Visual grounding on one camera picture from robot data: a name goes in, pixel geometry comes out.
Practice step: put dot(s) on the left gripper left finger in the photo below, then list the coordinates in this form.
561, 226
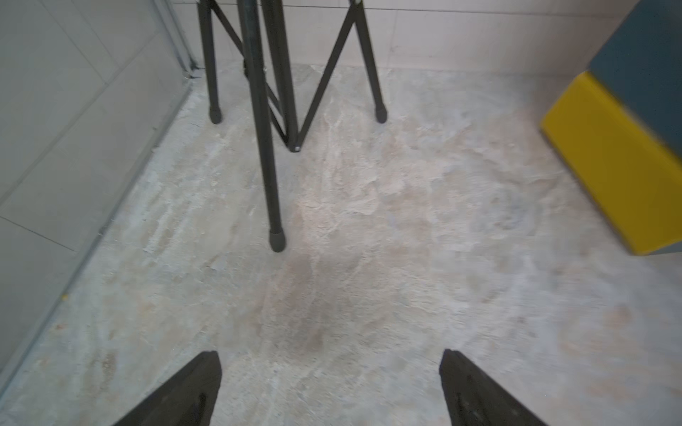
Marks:
187, 398

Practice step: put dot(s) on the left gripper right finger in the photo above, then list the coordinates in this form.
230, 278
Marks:
474, 398

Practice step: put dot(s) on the teal three-drawer cabinet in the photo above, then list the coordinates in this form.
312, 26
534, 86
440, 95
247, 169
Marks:
618, 128

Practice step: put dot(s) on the black perforated music stand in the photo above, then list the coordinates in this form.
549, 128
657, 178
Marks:
262, 42

